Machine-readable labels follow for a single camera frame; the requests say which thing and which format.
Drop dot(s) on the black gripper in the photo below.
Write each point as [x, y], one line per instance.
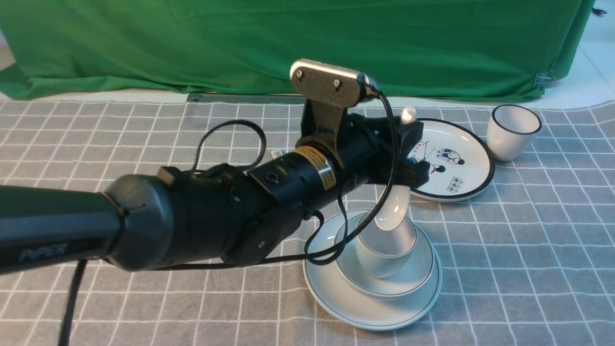
[365, 148]

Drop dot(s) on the plain white ceramic spoon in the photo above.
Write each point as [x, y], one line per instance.
[394, 209]

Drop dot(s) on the plain white ceramic cup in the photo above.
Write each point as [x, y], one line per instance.
[385, 245]

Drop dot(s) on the shallow thin-rimmed white bowl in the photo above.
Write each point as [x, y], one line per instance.
[410, 278]

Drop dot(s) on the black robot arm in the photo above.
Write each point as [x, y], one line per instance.
[238, 214]

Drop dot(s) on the illustrated black-rimmed plate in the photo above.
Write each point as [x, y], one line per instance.
[460, 166]

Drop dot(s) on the black-rimmed white cup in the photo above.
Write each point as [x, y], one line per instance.
[510, 130]

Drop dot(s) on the green backdrop cloth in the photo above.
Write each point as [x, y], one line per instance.
[470, 50]

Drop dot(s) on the white spoon with lettering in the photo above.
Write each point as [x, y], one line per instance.
[277, 153]

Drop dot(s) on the metal backdrop clamp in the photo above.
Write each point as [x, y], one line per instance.
[544, 80]

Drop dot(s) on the large plain white plate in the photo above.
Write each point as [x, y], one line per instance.
[337, 297]

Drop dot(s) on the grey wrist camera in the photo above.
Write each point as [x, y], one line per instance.
[329, 91]

